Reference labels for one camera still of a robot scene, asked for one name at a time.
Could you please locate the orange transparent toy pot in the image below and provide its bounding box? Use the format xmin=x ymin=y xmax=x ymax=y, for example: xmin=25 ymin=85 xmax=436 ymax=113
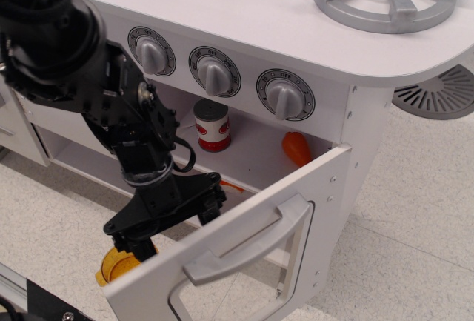
xmin=96 ymin=248 xmax=141 ymax=287

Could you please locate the grey oven door handle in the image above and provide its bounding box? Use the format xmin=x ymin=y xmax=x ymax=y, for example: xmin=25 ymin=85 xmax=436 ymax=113
xmin=183 ymin=194 xmax=310 ymax=286

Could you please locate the white toy kitchen stove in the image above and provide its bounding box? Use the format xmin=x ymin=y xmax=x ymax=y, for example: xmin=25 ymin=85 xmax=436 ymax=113
xmin=0 ymin=0 xmax=474 ymax=300

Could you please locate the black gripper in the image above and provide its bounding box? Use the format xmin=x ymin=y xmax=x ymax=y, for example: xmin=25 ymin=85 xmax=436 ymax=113
xmin=104 ymin=169 xmax=226 ymax=262

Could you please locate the grey left stove knob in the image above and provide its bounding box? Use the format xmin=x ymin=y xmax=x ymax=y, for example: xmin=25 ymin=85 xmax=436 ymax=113
xmin=127 ymin=27 xmax=176 ymax=76

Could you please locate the grey stove knob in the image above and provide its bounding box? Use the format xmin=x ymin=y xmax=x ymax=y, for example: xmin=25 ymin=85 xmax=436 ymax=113
xmin=188 ymin=46 xmax=241 ymax=98
xmin=256 ymin=69 xmax=316 ymax=122
xmin=127 ymin=27 xmax=176 ymax=76

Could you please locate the red white toy can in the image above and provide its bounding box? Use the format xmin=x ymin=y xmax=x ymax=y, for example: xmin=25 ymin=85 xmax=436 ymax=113
xmin=193 ymin=99 xmax=231 ymax=153

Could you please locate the grey middle stove knob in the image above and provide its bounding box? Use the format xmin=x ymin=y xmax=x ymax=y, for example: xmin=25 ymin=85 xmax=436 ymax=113
xmin=188 ymin=46 xmax=241 ymax=98

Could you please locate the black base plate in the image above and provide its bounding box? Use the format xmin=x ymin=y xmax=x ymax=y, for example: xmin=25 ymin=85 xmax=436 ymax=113
xmin=0 ymin=277 xmax=93 ymax=321

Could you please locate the aluminium frame rail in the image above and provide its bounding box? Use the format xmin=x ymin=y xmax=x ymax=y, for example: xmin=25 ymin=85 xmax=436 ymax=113
xmin=0 ymin=264 xmax=27 ymax=311

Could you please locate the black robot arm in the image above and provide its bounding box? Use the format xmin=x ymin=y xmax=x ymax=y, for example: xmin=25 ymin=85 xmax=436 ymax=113
xmin=1 ymin=0 xmax=226 ymax=261

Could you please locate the grey right stove knob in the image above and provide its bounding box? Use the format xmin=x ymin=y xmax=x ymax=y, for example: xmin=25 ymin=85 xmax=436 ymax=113
xmin=256 ymin=69 xmax=316 ymax=122

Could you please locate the white oven door with window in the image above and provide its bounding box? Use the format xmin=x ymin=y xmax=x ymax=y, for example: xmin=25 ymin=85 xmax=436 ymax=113
xmin=104 ymin=145 xmax=352 ymax=320

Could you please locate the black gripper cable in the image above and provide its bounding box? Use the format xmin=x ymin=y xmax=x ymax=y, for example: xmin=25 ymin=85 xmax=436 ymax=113
xmin=172 ymin=136 xmax=197 ymax=173

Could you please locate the grey slotted round disc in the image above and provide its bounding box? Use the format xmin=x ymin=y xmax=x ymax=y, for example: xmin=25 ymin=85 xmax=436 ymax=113
xmin=392 ymin=64 xmax=473 ymax=120

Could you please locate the orange toy carrot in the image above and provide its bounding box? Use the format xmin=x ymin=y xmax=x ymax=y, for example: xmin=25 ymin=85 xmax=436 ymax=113
xmin=281 ymin=132 xmax=312 ymax=167

